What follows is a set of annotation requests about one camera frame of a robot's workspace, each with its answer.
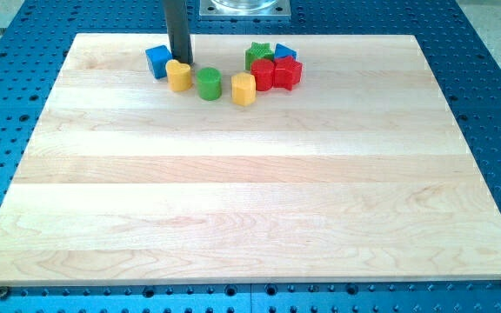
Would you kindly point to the blue cube block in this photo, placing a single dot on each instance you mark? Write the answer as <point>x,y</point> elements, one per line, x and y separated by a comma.
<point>157,58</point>

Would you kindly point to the red cylinder block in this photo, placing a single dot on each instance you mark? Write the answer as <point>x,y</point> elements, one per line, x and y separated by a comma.
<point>263,71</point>

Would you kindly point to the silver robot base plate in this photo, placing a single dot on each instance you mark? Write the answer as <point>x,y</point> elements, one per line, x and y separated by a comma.
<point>244,9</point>

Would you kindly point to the yellow hexagon block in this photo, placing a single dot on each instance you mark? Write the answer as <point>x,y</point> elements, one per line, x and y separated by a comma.
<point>243,89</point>

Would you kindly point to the red star block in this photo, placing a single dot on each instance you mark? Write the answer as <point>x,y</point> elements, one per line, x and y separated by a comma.
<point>287,72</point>

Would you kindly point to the blue triangular block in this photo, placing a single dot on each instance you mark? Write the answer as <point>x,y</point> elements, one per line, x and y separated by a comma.
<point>282,51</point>

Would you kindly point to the light wooden board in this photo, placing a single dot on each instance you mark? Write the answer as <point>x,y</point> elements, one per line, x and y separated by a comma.
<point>358,174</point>

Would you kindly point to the green cylinder block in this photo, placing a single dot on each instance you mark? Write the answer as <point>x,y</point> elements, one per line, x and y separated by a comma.
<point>209,84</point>

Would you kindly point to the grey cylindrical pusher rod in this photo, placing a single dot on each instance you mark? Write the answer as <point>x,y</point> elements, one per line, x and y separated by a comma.
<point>177,24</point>

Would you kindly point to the yellow heart block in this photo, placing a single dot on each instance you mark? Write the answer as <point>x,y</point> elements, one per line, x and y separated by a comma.
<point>178,75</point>

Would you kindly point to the green star block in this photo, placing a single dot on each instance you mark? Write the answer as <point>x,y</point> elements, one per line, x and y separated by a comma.
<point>258,51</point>

